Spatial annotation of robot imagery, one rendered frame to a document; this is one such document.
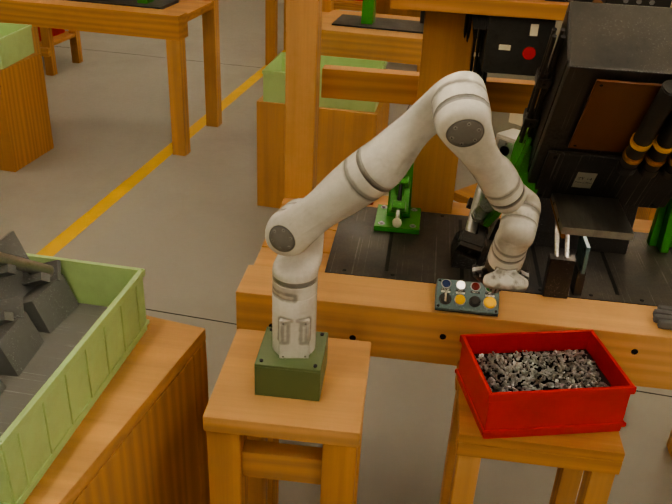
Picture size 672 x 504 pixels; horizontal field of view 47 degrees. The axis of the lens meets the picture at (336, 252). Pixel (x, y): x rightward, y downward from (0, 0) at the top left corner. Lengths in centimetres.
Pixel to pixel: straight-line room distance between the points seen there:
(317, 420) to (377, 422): 132
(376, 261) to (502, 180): 76
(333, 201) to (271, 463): 60
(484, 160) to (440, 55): 97
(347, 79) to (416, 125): 106
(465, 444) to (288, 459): 37
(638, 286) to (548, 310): 30
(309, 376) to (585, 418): 58
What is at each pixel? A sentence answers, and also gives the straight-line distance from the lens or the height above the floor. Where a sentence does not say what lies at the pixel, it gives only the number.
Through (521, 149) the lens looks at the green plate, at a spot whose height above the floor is 124.
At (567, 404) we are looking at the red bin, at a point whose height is 88.
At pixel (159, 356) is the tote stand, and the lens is 187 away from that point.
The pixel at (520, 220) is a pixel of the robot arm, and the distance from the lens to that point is 145.
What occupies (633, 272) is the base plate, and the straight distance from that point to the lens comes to 219.
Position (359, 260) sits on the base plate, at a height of 90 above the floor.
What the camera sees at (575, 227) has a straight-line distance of 182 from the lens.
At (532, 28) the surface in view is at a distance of 211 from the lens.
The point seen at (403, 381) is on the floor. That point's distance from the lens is 309.
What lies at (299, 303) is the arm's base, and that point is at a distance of 153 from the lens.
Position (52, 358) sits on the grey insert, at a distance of 181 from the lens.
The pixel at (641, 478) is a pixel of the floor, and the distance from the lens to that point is 293.
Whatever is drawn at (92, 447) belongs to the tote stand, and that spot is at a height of 79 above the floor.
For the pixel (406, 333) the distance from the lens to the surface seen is 188.
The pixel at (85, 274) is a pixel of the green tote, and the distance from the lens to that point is 195.
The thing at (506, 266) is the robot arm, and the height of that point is 113.
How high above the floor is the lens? 189
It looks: 29 degrees down
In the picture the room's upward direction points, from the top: 3 degrees clockwise
